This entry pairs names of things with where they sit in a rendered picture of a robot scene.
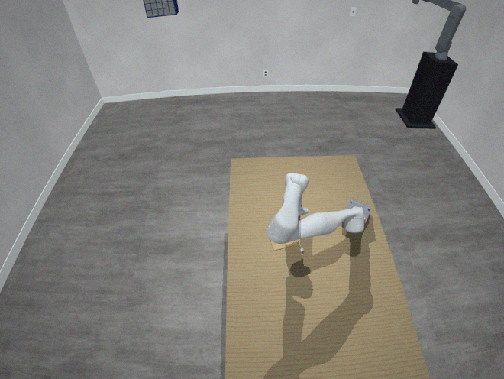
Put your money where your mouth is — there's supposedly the tan mat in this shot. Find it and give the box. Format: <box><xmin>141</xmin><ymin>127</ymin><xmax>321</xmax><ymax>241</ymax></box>
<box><xmin>270</xmin><ymin>240</ymin><xmax>298</xmax><ymax>251</ymax></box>

